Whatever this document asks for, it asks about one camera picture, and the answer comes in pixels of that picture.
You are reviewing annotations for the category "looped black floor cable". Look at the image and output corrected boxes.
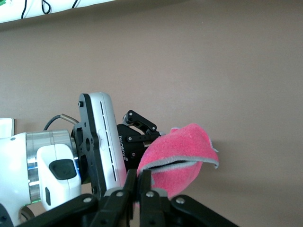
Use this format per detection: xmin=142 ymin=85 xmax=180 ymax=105
xmin=41 ymin=0 xmax=52 ymax=15

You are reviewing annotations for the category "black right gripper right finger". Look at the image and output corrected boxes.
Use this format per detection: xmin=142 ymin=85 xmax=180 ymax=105
xmin=138 ymin=169 xmax=237 ymax=227

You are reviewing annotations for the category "pink microfibre towel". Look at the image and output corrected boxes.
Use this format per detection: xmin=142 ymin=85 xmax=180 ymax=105
xmin=133 ymin=122 xmax=220 ymax=209

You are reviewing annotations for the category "black left wrist camera cable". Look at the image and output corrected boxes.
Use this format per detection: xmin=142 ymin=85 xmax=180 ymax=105
xmin=44 ymin=114 xmax=80 ymax=131

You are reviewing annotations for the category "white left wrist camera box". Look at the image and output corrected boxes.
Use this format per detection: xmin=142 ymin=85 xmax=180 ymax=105
xmin=87 ymin=91 xmax=127 ymax=192

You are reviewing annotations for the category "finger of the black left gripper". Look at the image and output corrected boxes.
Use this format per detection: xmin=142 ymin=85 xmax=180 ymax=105
xmin=123 ymin=110 xmax=157 ymax=133

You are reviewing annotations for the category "black left camera mount plate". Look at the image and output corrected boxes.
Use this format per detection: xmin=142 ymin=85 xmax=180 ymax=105
xmin=71 ymin=93 xmax=107 ymax=201

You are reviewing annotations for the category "brown table cover sheet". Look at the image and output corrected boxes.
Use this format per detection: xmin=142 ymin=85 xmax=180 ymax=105
xmin=0 ymin=0 xmax=303 ymax=227

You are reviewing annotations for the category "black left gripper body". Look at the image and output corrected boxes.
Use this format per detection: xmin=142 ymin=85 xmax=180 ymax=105
xmin=116 ymin=122 xmax=165 ymax=171

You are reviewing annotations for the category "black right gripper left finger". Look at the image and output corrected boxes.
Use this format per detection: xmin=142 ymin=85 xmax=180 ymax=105
xmin=26 ymin=169 xmax=137 ymax=227

